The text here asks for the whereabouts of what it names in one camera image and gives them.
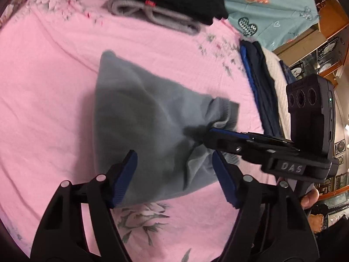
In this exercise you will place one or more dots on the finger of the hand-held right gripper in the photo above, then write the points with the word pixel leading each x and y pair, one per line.
pixel 226 146
pixel 229 132

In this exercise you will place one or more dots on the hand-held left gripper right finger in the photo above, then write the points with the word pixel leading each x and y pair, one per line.
pixel 225 180

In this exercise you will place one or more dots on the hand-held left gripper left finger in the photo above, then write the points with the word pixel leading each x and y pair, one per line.
pixel 124 180

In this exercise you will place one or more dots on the grey-green pants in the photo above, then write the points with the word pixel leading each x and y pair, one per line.
pixel 141 120

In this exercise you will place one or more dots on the navy pants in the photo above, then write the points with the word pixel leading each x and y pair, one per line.
pixel 265 87

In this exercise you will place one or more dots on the person's right hand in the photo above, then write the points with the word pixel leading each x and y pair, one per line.
pixel 309 199

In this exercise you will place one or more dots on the cream textured pillow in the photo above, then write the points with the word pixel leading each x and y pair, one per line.
pixel 278 87

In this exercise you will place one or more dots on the dark denim jeans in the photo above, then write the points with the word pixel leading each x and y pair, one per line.
pixel 287 72

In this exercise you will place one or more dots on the bright blue garment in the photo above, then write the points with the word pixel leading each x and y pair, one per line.
pixel 249 71

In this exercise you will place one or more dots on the display cabinet with framed pictures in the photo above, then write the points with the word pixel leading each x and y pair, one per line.
pixel 327 57

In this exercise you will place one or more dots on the pink floral bedsheet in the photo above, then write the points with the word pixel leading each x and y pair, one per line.
pixel 46 101

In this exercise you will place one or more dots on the teal heart-print pillow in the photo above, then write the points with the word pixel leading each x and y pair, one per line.
pixel 272 8

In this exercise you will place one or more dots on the folded grey garment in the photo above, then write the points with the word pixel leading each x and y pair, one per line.
pixel 163 16

